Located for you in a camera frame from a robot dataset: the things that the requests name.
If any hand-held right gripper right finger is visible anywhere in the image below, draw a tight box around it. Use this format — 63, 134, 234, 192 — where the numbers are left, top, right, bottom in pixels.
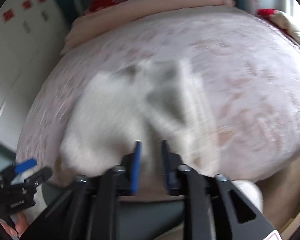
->
161, 140, 283, 240

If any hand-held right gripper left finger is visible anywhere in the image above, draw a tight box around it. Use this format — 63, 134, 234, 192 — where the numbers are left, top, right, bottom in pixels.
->
22, 141, 142, 240

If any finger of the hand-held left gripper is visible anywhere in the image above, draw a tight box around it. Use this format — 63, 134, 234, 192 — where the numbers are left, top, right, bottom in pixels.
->
14, 158, 38, 174
24, 167, 53, 188

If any cream sweater with black hearts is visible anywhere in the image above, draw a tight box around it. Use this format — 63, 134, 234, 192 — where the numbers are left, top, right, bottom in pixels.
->
12, 62, 190, 213

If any person's left hand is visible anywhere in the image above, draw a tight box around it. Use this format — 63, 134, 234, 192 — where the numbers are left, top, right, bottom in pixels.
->
0, 211, 32, 239

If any pink floral bed sheet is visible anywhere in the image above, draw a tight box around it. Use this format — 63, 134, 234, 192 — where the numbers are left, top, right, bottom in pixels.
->
16, 6, 300, 188

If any white wardrobe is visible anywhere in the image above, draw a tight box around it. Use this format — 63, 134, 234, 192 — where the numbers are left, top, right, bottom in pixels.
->
0, 0, 74, 153

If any pink duvet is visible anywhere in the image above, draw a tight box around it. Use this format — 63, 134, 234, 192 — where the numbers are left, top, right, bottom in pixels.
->
64, 0, 236, 53

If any red pillow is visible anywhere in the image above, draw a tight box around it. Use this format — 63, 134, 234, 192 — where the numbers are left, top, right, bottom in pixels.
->
84, 0, 127, 14

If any red cloth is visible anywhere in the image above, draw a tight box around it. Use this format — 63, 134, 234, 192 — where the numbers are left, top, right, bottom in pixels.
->
256, 8, 277, 18

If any cream blanket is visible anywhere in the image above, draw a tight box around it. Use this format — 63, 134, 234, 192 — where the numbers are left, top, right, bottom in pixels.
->
271, 10, 300, 47

